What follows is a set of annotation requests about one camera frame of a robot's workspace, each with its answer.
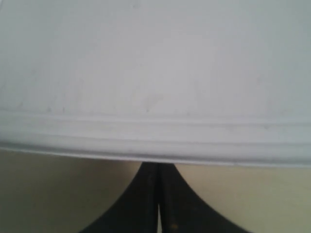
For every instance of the white lidded plastic container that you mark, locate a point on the white lidded plastic container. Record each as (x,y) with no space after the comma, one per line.
(179,81)

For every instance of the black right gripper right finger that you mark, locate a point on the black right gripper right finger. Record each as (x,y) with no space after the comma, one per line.
(182,210)

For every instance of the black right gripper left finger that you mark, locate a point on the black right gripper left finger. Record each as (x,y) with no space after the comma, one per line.
(136,210)

